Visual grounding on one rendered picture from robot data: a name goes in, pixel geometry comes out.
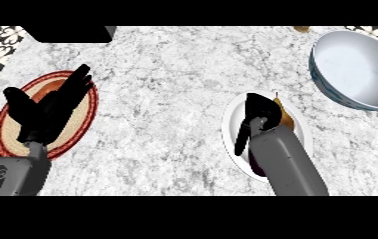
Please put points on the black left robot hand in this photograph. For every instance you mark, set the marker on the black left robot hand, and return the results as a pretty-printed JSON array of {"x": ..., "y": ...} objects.
[{"x": 53, "y": 106}]

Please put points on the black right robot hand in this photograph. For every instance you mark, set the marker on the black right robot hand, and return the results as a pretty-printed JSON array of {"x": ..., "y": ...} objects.
[{"x": 260, "y": 111}]

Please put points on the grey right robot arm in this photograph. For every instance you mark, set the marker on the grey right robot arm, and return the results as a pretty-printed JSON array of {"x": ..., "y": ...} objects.
[{"x": 285, "y": 163}]

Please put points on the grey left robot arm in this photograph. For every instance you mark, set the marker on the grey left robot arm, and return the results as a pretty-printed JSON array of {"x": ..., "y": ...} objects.
[{"x": 22, "y": 169}]

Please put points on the purple eggplant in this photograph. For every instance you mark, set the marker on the purple eggplant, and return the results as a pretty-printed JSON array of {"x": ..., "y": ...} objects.
[{"x": 287, "y": 118}]

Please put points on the white plate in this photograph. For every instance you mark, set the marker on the white plate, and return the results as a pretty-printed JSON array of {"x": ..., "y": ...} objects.
[{"x": 230, "y": 129}]

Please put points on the white and blue bowl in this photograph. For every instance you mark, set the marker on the white and blue bowl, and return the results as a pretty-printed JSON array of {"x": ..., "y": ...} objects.
[{"x": 344, "y": 69}]

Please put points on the red-rimmed woven oval placemat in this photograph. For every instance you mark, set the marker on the red-rimmed woven oval placemat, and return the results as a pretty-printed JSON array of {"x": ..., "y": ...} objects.
[{"x": 74, "y": 129}]

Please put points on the black and white patterned tile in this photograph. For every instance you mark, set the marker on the black and white patterned tile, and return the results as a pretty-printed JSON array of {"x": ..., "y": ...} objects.
[{"x": 9, "y": 43}]

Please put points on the black box appliance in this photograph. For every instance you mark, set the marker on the black box appliance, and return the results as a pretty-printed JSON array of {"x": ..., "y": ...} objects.
[{"x": 68, "y": 33}]

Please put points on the small brown object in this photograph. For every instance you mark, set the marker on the small brown object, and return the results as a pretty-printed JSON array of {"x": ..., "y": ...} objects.
[{"x": 301, "y": 28}]

